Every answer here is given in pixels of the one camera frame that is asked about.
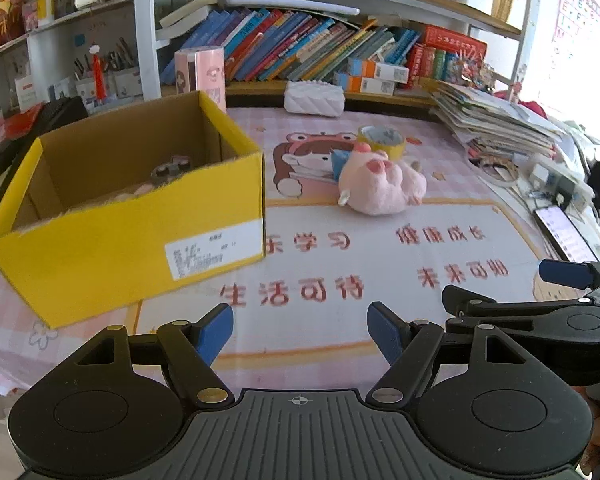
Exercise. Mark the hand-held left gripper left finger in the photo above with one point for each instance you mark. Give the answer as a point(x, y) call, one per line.
point(212, 332)

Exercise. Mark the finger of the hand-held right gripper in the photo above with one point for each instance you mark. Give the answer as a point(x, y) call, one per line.
point(562, 272)
point(510, 312)

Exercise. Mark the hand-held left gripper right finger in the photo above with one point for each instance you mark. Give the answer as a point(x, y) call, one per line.
point(387, 332)

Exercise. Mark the yellow cardboard box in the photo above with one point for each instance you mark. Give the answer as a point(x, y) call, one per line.
point(105, 260)

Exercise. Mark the large pink pig plush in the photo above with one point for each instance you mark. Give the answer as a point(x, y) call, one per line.
point(380, 185)

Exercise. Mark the small grey toy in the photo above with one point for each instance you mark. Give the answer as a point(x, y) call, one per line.
point(169, 170)

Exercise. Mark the yellow tape roll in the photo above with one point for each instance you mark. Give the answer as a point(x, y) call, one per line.
point(395, 151)

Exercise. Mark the smartphone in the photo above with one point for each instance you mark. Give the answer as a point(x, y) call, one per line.
point(562, 232)

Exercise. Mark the black charger plug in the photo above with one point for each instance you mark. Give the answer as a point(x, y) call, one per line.
point(565, 191)

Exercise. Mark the white power strip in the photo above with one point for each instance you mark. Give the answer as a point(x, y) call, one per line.
point(582, 192)

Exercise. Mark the pink printed tablecloth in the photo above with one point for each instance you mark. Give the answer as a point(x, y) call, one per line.
point(330, 260)

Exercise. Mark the white plug adapter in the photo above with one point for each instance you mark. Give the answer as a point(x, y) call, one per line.
point(540, 174)

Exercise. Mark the brown patterned band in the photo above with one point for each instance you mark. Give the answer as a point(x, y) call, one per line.
point(487, 162)

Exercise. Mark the stack of papers and notebooks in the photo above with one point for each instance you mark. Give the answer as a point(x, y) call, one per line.
point(495, 120)

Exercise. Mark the red cloth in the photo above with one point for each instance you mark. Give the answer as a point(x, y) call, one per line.
point(527, 107)

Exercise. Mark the colourful beaded ornament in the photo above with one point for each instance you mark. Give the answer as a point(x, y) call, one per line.
point(475, 70)

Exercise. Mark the green thick book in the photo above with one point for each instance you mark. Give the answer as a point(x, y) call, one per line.
point(447, 67)

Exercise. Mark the white quilted pouch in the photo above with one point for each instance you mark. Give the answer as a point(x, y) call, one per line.
point(312, 100)

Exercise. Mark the red thick dictionary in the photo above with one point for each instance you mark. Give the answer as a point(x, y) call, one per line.
point(421, 67)

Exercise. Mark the orange white carton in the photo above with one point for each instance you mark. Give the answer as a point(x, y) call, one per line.
point(377, 70)
point(362, 84)

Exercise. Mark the red flat box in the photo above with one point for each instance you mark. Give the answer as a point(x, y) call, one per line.
point(455, 40)

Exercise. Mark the pink printed cylinder box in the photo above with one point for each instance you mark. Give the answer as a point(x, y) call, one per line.
point(205, 75)

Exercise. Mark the white pen cup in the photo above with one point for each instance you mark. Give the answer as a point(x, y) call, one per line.
point(127, 82)
point(85, 90)

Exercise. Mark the black keyboard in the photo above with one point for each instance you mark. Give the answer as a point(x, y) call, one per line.
point(60, 110)

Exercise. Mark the red tassel ornament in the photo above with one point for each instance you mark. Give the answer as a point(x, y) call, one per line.
point(97, 75)

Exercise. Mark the red packet bundle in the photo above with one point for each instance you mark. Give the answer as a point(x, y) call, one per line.
point(10, 127)

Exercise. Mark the long row of colourful books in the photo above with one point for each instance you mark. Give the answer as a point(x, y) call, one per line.
point(280, 45)

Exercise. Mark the white box red label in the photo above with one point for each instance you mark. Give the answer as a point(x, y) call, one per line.
point(26, 94)

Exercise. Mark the white bookshelf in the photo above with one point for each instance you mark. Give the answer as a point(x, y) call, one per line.
point(147, 35)

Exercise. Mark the flat lying pale books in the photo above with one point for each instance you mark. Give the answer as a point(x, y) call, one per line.
point(187, 15)

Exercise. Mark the white rolled paper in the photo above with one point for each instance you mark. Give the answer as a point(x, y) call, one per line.
point(290, 5)

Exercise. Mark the white curved side shelf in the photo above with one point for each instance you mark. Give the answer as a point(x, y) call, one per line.
point(80, 17)

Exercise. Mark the white bottle yellow label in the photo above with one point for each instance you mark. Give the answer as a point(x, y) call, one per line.
point(46, 5)

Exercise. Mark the alphabet wall poster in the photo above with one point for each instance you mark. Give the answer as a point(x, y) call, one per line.
point(580, 15)

